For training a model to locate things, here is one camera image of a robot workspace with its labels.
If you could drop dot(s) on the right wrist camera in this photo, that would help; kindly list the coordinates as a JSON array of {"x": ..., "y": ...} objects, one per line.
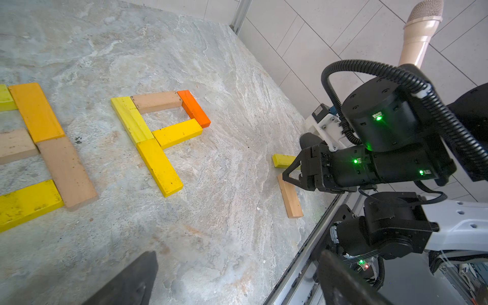
[{"x": 328, "y": 127}]

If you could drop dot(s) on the amber orange block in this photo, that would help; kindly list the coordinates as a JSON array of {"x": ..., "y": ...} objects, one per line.
[{"x": 38, "y": 116}]

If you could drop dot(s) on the yellow block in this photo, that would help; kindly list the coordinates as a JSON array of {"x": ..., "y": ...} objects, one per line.
[
  {"x": 159, "y": 166},
  {"x": 282, "y": 161},
  {"x": 131, "y": 119},
  {"x": 29, "y": 203},
  {"x": 178, "y": 133},
  {"x": 7, "y": 102}
]

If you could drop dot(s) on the beige microphone on stand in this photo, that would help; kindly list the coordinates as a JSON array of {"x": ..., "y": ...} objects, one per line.
[{"x": 419, "y": 29}]

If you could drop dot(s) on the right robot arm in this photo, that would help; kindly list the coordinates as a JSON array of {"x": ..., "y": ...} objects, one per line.
[{"x": 402, "y": 134}]

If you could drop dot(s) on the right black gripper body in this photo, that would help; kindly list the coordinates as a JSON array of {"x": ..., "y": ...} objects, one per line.
[{"x": 334, "y": 172}]

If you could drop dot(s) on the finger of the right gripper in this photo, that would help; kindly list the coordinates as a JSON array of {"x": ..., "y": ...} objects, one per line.
[{"x": 298, "y": 172}]

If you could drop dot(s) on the aluminium rail frame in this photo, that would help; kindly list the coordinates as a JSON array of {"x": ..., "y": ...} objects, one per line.
[{"x": 298, "y": 284}]

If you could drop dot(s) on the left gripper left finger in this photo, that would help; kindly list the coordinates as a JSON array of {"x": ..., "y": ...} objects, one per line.
[{"x": 133, "y": 285}]

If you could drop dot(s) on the tan block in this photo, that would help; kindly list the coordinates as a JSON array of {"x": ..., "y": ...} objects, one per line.
[
  {"x": 148, "y": 103},
  {"x": 16, "y": 145},
  {"x": 290, "y": 199},
  {"x": 68, "y": 172}
]

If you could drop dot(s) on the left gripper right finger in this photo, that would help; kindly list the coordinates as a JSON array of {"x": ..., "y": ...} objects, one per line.
[{"x": 340, "y": 285}]

